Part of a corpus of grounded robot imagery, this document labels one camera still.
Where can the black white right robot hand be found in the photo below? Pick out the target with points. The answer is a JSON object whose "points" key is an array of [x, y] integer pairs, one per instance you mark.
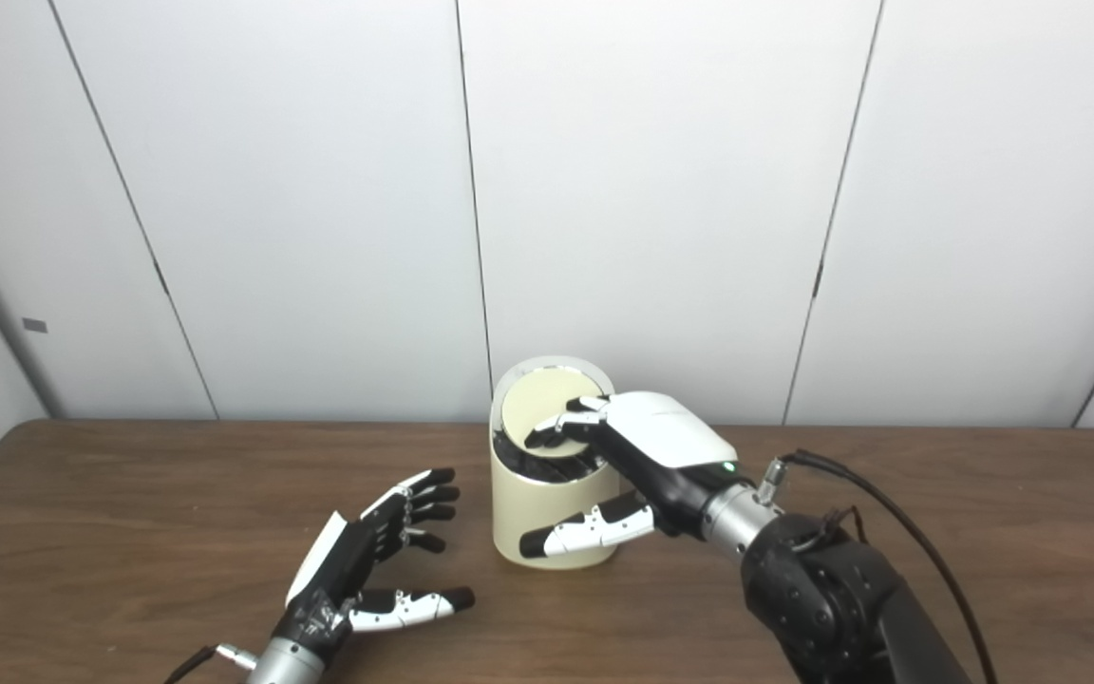
{"points": [[666, 437]]}

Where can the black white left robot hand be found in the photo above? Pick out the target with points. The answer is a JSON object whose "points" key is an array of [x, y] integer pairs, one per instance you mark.
{"points": [[343, 570]]}

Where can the round cream bin lid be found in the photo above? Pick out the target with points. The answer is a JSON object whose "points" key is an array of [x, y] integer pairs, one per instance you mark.
{"points": [[537, 399]]}

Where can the cream-colored bin body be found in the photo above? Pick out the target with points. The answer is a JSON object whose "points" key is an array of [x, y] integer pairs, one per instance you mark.
{"points": [[537, 513]]}

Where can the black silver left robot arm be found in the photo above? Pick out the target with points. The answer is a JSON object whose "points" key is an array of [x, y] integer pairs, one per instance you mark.
{"points": [[286, 665]]}

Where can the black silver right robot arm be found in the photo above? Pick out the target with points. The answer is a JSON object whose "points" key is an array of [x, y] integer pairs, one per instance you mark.
{"points": [[822, 598]]}

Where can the black bin liner bag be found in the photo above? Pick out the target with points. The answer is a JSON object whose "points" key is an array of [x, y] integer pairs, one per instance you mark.
{"points": [[547, 465]]}

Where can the black wall panel clip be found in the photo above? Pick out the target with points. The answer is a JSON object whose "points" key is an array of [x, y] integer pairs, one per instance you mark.
{"points": [[160, 278], [818, 280]]}

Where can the small grey wall label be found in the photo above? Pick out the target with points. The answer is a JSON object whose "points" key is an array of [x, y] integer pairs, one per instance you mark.
{"points": [[34, 325]]}

